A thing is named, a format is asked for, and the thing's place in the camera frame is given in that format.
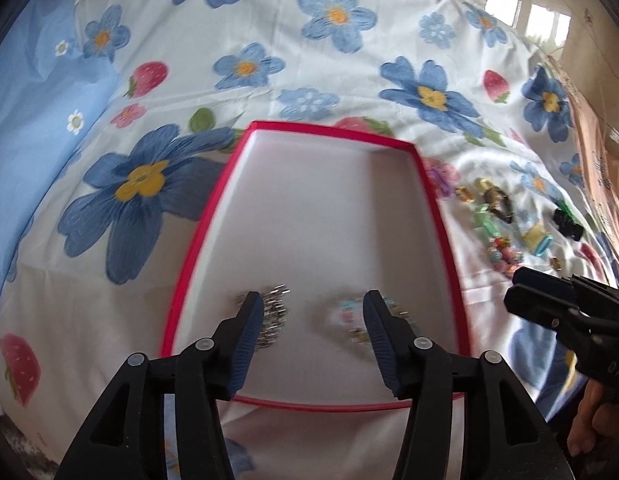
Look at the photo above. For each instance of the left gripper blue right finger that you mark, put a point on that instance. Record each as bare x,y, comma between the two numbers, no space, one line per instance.
391,338

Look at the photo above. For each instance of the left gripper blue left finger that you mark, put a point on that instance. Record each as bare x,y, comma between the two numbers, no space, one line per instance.
245,331

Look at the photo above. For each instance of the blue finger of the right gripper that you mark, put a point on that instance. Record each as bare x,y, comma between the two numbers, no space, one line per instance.
543,304
540,281

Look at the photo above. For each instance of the gold wrist watch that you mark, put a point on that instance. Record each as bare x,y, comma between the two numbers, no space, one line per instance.
497,201

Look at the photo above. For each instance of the yellow hair claw clip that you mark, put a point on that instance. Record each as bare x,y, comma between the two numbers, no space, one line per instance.
536,239

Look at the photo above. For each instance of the red jewelry box tray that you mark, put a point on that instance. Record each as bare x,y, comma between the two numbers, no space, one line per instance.
330,214

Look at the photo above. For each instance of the person's right hand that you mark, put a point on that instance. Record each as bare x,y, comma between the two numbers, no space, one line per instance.
595,426

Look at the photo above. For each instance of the black scrunchie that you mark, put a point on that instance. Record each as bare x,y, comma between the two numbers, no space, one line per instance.
567,226

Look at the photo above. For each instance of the green hair clip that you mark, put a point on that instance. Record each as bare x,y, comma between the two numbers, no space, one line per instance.
565,207

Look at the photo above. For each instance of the pink cartoon blanket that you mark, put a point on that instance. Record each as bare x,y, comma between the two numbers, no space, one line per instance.
600,170

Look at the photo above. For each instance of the floral white bed sheet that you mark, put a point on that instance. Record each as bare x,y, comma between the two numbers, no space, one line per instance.
95,270

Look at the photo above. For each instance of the light blue floral pillow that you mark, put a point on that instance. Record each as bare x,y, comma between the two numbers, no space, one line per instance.
50,95

